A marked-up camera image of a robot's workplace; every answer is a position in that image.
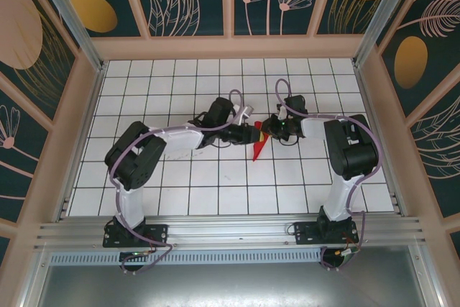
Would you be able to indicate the red paper sheet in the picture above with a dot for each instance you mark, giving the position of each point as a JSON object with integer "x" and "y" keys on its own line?
{"x": 257, "y": 150}

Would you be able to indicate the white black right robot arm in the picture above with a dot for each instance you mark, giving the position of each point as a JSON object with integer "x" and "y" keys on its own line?
{"x": 339, "y": 202}

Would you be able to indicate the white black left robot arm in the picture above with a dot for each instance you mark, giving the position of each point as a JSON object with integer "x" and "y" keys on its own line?
{"x": 131, "y": 206}

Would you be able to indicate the grey metal sheet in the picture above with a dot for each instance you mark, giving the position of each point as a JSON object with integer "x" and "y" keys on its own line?
{"x": 230, "y": 285}

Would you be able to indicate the small circuit board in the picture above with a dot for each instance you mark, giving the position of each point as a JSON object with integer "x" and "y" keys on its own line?
{"x": 348, "y": 254}
{"x": 134, "y": 256}

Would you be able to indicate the aluminium mounting rail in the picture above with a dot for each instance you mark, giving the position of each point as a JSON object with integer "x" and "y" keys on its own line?
{"x": 230, "y": 229}

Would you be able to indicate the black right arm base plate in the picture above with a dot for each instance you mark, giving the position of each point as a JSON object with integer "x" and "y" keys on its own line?
{"x": 305, "y": 235}

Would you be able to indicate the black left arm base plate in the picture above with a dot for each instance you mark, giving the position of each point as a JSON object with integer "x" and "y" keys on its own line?
{"x": 160, "y": 229}

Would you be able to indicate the aluminium frame post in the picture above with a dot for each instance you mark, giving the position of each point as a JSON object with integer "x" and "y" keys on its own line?
{"x": 384, "y": 16}
{"x": 72, "y": 16}

